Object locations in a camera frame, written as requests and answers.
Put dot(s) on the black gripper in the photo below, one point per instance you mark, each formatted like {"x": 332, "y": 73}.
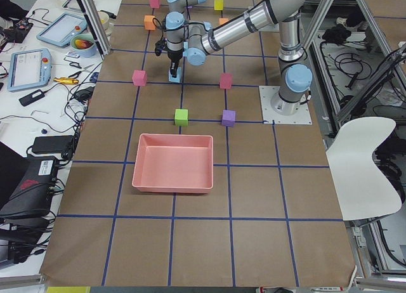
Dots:
{"x": 174, "y": 56}

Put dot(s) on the light blue block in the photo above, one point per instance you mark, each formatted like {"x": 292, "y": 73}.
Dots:
{"x": 177, "y": 77}

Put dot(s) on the left pink block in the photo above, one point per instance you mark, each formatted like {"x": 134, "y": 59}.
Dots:
{"x": 139, "y": 78}

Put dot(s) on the pink block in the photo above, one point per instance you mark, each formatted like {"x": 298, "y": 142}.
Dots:
{"x": 139, "y": 78}
{"x": 155, "y": 4}
{"x": 225, "y": 81}

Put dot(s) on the left orange block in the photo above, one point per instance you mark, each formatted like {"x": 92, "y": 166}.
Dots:
{"x": 149, "y": 22}

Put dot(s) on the orange block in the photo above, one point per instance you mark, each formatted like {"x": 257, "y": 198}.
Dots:
{"x": 223, "y": 21}
{"x": 149, "y": 22}

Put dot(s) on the green block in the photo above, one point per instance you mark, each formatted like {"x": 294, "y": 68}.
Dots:
{"x": 181, "y": 117}

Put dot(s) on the right pink block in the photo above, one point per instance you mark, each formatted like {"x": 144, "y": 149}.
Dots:
{"x": 225, "y": 81}

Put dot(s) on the right orange block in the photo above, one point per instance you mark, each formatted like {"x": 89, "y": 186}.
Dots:
{"x": 223, "y": 21}

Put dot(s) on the far pink block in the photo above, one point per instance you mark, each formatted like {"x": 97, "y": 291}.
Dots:
{"x": 155, "y": 4}

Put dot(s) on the purple block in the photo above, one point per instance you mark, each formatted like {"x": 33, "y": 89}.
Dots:
{"x": 228, "y": 118}

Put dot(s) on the yellow block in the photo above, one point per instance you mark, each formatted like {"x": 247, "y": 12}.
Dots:
{"x": 218, "y": 5}

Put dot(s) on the white cup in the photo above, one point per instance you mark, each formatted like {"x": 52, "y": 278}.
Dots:
{"x": 105, "y": 22}

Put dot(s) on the blue bowl with fruit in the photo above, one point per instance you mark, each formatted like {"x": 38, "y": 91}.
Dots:
{"x": 84, "y": 45}

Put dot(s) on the scissors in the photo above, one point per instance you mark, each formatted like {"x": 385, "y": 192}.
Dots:
{"x": 79, "y": 72}

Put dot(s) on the pink plastic tray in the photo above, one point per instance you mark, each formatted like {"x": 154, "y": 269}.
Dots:
{"x": 174, "y": 163}

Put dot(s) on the gold cylinder tool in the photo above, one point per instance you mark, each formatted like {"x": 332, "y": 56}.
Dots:
{"x": 66, "y": 80}

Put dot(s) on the far teach pendant tablet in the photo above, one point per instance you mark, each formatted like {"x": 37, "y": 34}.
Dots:
{"x": 62, "y": 30}

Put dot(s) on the teach pendant tablet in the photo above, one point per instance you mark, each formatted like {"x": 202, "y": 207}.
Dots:
{"x": 62, "y": 30}
{"x": 29, "y": 69}

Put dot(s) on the near teach pendant tablet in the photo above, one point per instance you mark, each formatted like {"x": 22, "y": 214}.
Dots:
{"x": 29, "y": 69}

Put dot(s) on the black power adapter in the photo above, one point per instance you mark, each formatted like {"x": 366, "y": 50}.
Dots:
{"x": 51, "y": 144}

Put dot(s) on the brown paper table cover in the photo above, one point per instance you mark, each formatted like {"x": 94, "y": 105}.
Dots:
{"x": 272, "y": 218}

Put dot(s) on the black computer box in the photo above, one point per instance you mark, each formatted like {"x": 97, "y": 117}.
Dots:
{"x": 26, "y": 187}

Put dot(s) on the white chair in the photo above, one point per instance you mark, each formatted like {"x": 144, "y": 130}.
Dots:
{"x": 363, "y": 191}

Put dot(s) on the aluminium frame post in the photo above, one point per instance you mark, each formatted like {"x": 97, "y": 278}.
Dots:
{"x": 95, "y": 27}

